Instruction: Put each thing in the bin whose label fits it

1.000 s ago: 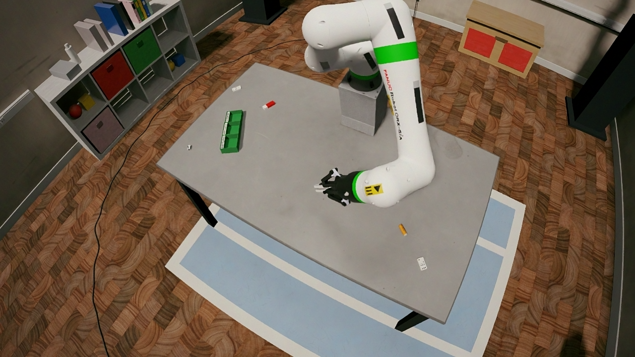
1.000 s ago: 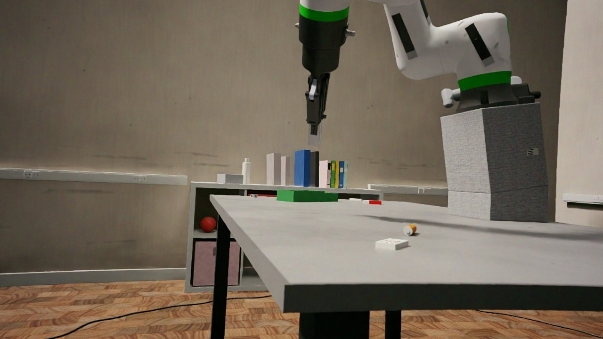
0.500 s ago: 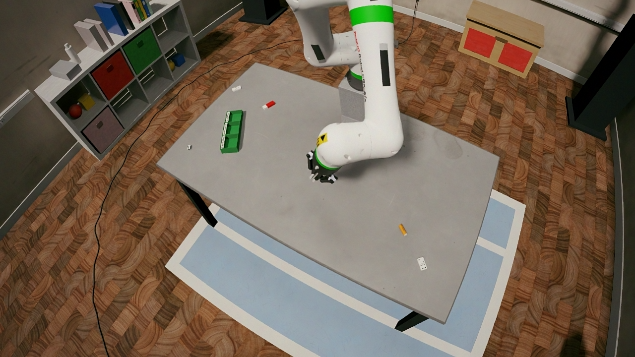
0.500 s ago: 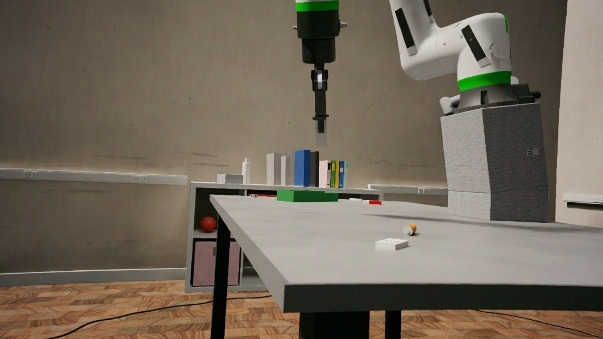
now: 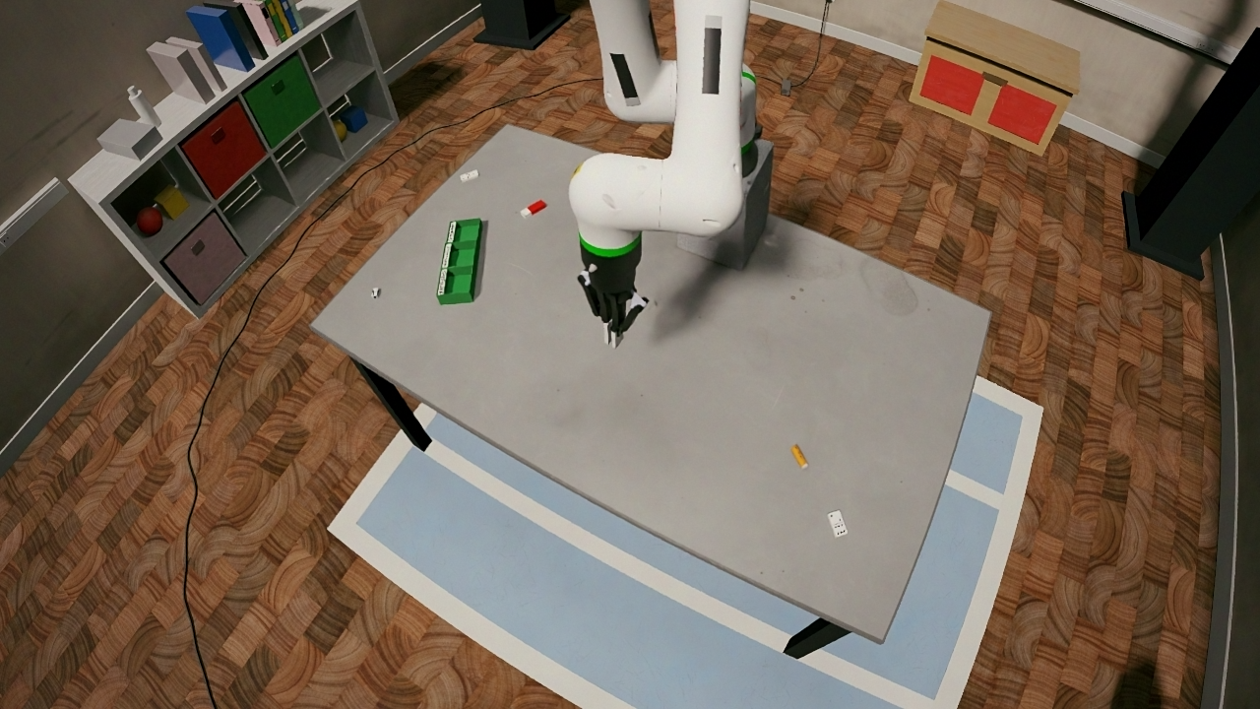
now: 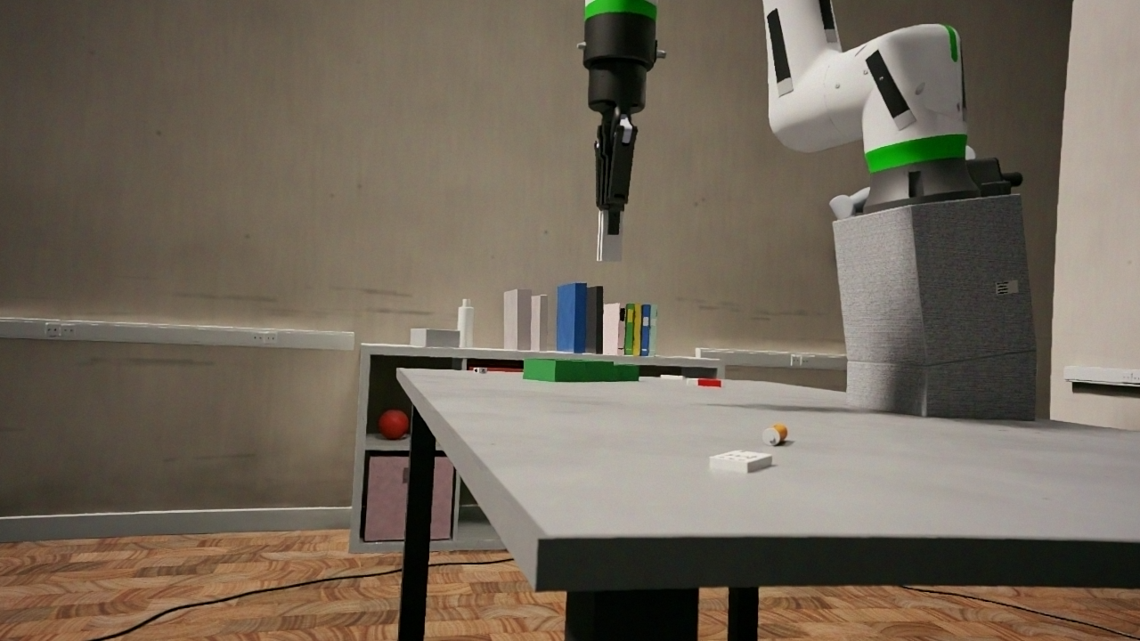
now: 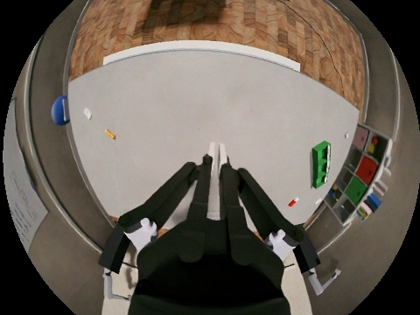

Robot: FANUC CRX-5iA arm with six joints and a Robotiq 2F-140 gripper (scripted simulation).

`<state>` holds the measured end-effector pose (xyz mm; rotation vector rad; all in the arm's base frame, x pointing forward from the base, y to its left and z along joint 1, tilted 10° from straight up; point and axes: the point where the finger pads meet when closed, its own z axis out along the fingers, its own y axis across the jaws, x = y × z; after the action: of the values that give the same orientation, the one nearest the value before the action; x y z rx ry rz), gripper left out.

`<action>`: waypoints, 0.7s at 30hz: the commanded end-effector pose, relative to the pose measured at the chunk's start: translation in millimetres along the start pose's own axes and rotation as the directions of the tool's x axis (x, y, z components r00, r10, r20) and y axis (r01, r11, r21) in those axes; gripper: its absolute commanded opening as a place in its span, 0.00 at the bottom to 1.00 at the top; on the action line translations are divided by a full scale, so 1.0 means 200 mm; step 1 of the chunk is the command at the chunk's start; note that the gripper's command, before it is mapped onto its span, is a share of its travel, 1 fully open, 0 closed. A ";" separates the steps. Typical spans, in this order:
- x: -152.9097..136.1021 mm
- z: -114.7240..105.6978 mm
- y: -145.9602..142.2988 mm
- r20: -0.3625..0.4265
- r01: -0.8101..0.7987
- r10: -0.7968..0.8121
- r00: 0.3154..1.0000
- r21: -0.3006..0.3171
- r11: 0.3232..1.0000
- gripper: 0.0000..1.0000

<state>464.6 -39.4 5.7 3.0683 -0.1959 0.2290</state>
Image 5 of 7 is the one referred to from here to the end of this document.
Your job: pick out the green bin rack with labels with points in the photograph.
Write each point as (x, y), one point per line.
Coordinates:
(462, 276)

